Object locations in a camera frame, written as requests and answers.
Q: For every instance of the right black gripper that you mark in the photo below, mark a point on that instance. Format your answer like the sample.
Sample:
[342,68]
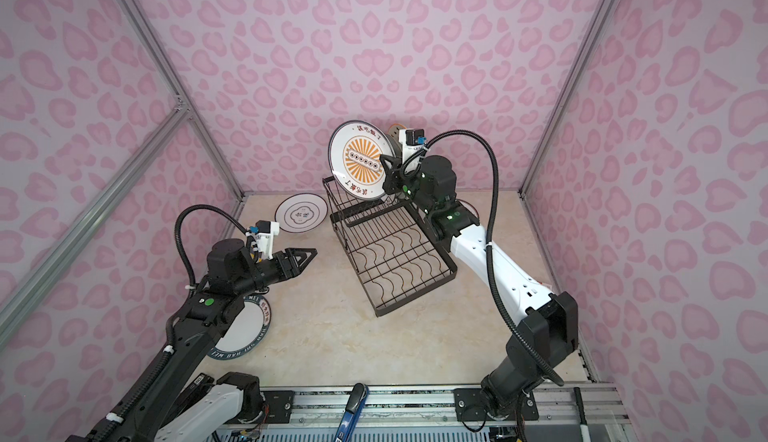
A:
[393,180]

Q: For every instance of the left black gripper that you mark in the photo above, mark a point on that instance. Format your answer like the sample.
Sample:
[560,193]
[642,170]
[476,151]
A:
[293,264]

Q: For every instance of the orange sunburst plate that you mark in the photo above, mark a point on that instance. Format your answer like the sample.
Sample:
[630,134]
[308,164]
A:
[354,154]

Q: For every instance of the star pattern cartoon plate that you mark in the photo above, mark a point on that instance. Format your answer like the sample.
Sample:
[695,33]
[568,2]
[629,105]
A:
[395,129]

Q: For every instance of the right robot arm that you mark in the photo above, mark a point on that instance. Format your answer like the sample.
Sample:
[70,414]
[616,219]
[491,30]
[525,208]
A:
[544,323]

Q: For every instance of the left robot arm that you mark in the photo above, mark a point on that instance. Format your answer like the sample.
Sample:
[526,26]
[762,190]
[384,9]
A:
[192,332]

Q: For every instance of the white plate dark green rim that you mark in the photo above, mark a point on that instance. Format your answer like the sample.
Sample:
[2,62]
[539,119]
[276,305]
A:
[248,329]

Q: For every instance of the black wire dish rack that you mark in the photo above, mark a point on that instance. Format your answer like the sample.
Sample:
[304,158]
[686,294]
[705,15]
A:
[395,260]

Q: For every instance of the blue handled tool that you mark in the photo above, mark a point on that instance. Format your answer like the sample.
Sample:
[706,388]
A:
[352,412]

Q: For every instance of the aluminium mounting rail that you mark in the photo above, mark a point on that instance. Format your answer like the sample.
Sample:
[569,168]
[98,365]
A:
[238,400]

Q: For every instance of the aluminium frame bars left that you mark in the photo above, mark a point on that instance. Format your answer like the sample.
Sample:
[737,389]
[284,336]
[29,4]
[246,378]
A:
[40,281]

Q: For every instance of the aluminium frame bar right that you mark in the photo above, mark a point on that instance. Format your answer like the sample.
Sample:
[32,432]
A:
[591,37]

